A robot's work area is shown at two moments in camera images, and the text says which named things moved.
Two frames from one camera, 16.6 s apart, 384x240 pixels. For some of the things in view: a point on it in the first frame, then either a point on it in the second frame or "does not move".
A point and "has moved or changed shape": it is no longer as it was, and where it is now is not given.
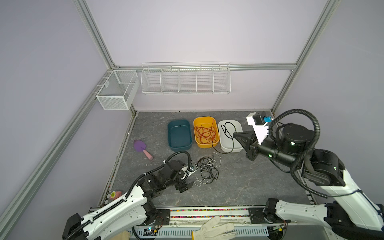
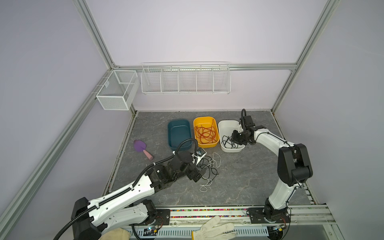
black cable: x=226 y=131 → x=229 y=140
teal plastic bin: x=179 y=135 does not move
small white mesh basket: x=119 y=90 does not move
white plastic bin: x=226 y=128 does not move
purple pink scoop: x=140 y=146 does not move
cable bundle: x=208 y=169 has moved or changed shape
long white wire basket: x=186 y=78 does not move
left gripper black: x=182 y=186 → x=193 y=174
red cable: x=205 y=134 does not move
